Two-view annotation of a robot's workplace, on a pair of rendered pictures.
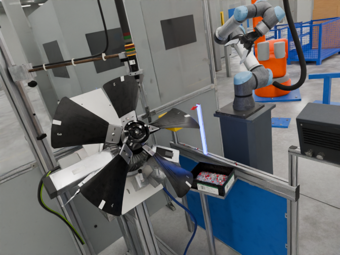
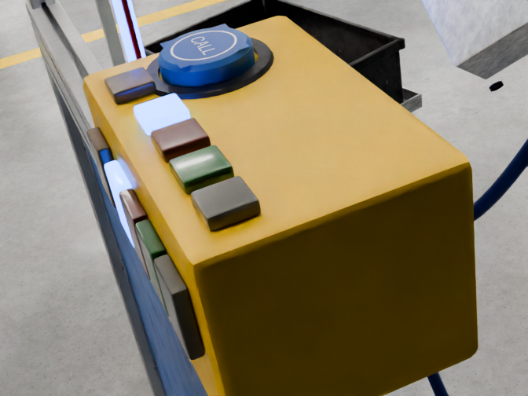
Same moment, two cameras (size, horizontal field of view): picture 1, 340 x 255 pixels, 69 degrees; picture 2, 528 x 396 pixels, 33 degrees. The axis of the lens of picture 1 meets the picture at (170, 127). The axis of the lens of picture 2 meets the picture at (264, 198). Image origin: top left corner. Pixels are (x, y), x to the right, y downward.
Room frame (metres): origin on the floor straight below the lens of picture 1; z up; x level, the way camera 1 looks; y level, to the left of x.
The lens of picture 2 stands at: (1.86, 0.08, 1.23)
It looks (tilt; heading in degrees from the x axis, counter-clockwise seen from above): 33 degrees down; 199
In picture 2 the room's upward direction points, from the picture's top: 11 degrees counter-clockwise
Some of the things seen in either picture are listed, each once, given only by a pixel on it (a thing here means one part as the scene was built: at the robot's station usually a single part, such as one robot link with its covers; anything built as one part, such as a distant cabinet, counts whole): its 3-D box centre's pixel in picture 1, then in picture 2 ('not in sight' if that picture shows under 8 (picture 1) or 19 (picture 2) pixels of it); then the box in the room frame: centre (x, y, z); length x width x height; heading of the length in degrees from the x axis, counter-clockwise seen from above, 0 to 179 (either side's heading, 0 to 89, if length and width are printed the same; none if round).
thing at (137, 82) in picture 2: not in sight; (130, 85); (1.56, -0.08, 1.08); 0.02 x 0.02 x 0.01; 35
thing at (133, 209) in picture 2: not in sight; (141, 234); (1.62, -0.06, 1.04); 0.02 x 0.01 x 0.03; 35
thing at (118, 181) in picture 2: not in sight; (126, 204); (1.60, -0.07, 1.04); 0.02 x 0.01 x 0.03; 35
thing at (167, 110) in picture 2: not in sight; (161, 113); (1.58, -0.05, 1.08); 0.02 x 0.02 x 0.01; 35
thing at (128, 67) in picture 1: (131, 62); not in sight; (1.13, 0.11, 1.51); 0.09 x 0.07 x 0.10; 70
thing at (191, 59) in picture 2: not in sight; (207, 60); (1.54, -0.05, 1.08); 0.04 x 0.04 x 0.02
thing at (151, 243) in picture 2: not in sight; (159, 268); (1.64, -0.05, 1.04); 0.02 x 0.01 x 0.03; 35
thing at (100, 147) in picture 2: not in sight; (106, 167); (1.57, -0.09, 1.04); 0.02 x 0.01 x 0.03; 35
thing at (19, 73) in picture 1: (22, 72); not in sight; (1.34, 0.69, 1.55); 0.10 x 0.07 x 0.09; 70
